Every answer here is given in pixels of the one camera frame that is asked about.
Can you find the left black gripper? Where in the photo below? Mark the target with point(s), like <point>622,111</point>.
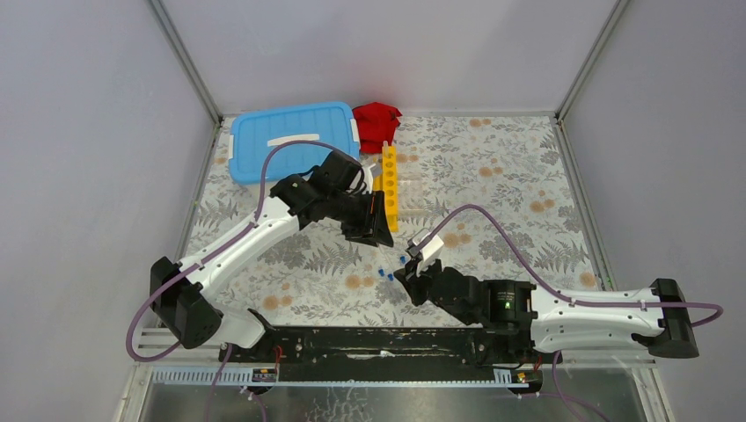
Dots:
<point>372,229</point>

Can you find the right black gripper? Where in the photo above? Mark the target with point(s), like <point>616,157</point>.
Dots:
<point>411,280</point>

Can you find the blue plastic bin lid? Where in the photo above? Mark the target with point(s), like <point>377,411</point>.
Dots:
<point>271,144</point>

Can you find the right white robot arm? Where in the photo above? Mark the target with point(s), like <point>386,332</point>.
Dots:
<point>651,318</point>

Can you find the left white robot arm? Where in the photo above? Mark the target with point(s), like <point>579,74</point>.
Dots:
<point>185,292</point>

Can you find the yellow test tube rack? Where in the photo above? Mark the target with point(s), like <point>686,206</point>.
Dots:
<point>387,182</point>

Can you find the clear plastic tube rack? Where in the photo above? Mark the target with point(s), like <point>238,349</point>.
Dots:
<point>411,195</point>

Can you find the red cloth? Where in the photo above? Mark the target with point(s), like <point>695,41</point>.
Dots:
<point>376,124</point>

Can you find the floral patterned table mat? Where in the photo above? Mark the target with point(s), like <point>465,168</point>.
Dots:
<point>500,187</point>

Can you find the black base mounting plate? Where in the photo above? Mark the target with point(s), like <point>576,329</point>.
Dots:
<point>337,354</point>

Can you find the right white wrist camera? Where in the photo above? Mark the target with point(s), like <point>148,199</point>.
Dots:
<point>426,253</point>

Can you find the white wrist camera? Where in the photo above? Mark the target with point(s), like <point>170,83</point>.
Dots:
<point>369,173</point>
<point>426,253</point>

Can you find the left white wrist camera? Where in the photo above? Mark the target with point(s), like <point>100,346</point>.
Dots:
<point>369,173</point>

